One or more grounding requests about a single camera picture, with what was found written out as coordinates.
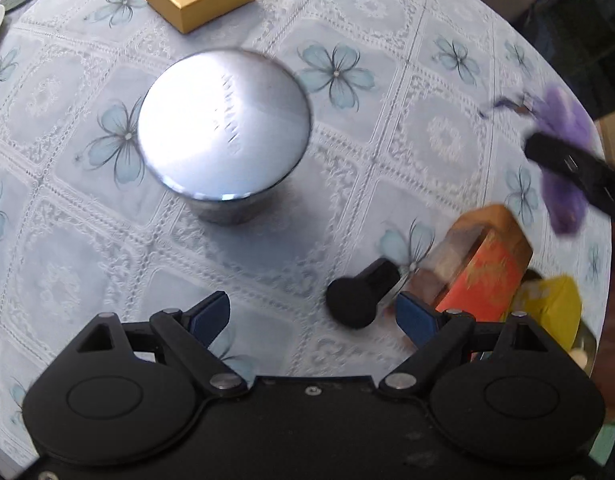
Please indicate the orange printed snack box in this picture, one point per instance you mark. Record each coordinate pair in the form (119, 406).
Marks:
(487, 270)

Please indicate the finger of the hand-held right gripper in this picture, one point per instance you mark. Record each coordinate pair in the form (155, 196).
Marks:
(562, 157)

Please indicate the purple plush toy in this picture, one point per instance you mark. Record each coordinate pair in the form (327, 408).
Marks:
(562, 205)

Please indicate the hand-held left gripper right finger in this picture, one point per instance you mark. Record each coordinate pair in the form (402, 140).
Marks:
(413, 319)

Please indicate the yellow packet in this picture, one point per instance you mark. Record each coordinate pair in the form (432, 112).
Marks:
(555, 305)

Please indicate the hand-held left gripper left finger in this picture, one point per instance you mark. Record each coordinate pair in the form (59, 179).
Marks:
(210, 318)

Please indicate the dark jar with silver lid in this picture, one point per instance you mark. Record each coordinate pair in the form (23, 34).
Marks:
(222, 120)

